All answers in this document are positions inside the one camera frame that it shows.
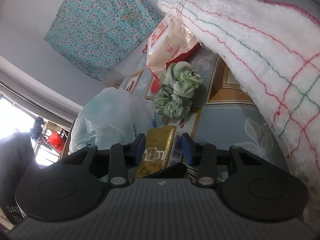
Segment dark blue hanging clothes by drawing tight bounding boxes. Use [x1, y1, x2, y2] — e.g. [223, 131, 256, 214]
[30, 116, 45, 141]

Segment grey curtain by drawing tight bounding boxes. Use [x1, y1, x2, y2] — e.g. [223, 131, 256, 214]
[1, 70, 78, 129]

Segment teal floral hanging cloth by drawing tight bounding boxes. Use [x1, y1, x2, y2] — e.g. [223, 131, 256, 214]
[44, 0, 162, 80]

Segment large white plastic bag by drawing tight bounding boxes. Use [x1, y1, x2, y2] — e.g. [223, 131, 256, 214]
[69, 88, 157, 154]

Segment gold tissue pack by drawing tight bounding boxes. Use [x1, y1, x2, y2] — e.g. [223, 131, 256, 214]
[136, 125, 182, 178]

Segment green white scrunchie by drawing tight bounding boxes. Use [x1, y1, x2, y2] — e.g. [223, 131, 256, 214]
[153, 61, 203, 118]

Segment red white wipes pack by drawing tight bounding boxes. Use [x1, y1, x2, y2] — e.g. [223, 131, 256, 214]
[146, 17, 199, 79]

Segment white stitched quilt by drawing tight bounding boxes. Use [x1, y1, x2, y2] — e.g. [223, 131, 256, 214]
[158, 0, 319, 194]

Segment brown cardboard box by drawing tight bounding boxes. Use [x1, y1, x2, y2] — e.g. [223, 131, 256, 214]
[60, 122, 75, 160]

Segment red bag on balcony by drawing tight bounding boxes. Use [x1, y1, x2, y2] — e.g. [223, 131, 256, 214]
[47, 131, 65, 153]

